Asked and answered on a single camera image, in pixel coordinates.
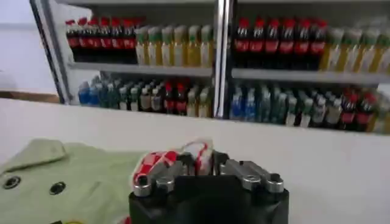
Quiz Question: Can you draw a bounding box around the metal shelf of bottled drinks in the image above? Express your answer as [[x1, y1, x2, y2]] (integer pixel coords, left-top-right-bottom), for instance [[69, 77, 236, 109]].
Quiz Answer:
[[30, 0, 390, 135]]

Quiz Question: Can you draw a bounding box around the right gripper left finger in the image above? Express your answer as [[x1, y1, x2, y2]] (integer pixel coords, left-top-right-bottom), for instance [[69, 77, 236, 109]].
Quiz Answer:
[[132, 151, 196, 198]]

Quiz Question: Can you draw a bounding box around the black slanted frame pole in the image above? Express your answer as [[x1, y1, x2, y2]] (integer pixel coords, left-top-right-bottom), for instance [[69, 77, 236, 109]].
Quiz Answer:
[[29, 0, 70, 105]]

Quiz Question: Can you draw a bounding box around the pale green shirt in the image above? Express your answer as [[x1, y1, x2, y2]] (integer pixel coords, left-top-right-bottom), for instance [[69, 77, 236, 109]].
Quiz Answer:
[[0, 138, 215, 224]]

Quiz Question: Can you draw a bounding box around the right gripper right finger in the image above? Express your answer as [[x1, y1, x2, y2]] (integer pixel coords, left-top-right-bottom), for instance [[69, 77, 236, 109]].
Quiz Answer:
[[212, 150, 285, 195]]

